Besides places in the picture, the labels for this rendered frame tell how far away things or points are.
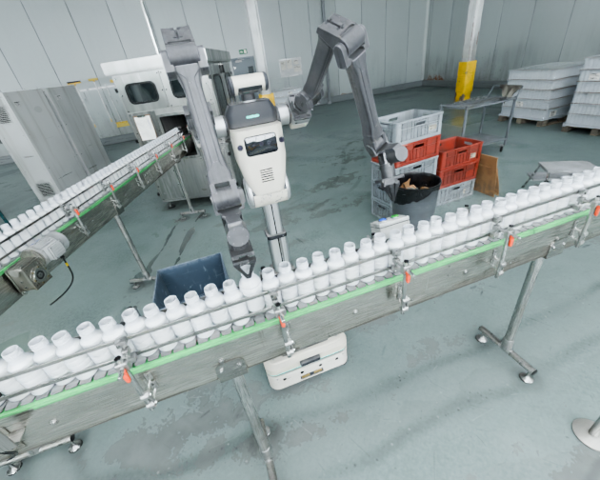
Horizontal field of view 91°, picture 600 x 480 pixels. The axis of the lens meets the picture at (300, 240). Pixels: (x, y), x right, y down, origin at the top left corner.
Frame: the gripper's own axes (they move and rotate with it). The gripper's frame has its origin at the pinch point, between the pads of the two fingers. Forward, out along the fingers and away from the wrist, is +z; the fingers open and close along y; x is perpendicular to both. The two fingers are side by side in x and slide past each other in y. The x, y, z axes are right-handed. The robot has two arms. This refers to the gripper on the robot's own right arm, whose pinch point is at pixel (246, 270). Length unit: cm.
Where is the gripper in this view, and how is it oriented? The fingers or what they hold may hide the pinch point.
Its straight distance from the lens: 92.9
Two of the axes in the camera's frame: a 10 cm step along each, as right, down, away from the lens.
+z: 1.3, 8.5, 5.1
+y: 3.3, 4.5, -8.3
